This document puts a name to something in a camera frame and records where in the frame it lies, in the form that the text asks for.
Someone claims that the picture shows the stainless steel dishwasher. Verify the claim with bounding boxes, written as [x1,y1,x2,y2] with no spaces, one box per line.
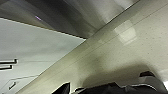
[0,0,141,40]

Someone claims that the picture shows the white drawer unit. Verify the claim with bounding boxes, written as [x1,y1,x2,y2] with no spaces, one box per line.
[0,17,88,94]

